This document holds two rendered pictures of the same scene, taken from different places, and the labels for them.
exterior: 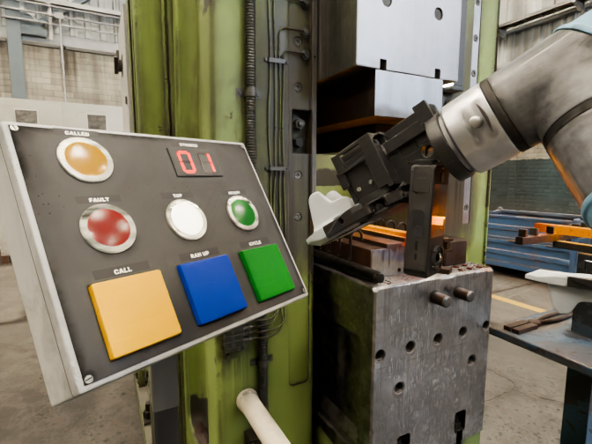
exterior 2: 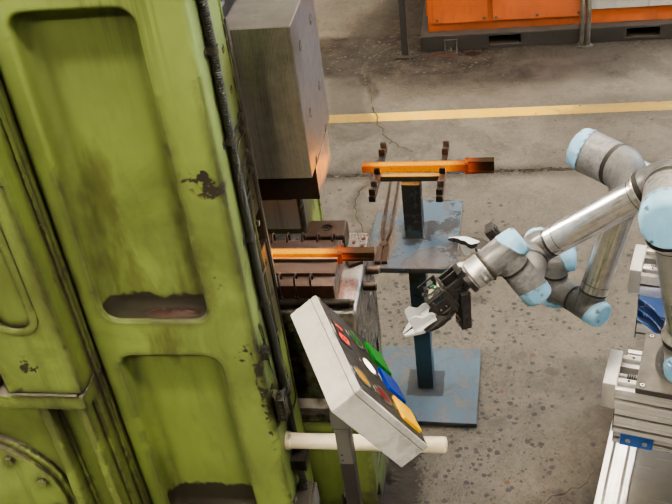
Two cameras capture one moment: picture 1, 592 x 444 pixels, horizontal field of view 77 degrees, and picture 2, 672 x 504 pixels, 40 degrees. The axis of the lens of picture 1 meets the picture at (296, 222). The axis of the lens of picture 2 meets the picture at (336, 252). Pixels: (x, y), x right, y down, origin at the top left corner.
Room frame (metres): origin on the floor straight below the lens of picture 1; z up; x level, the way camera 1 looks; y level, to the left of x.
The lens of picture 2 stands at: (-0.50, 1.35, 2.57)
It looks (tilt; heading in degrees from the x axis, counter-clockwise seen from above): 36 degrees down; 310
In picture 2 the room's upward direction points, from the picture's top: 8 degrees counter-clockwise
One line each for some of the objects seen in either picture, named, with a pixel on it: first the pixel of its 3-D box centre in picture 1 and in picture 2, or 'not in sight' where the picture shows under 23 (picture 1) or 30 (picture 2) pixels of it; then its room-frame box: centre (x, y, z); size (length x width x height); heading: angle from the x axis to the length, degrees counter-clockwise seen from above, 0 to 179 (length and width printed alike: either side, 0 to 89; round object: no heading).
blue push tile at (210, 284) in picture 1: (211, 288); (390, 386); (0.45, 0.10, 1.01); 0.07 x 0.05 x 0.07; 143
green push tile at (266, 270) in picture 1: (266, 271); (376, 359); (0.53, 0.04, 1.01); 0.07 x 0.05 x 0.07; 143
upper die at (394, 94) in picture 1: (353, 111); (246, 164); (1.05, -0.16, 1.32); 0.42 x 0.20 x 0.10; 28
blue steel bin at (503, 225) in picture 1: (529, 242); not in sight; (4.28, -2.72, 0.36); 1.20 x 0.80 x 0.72; 34
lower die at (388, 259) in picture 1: (351, 241); (267, 270); (1.05, -0.16, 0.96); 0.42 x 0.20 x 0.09; 28
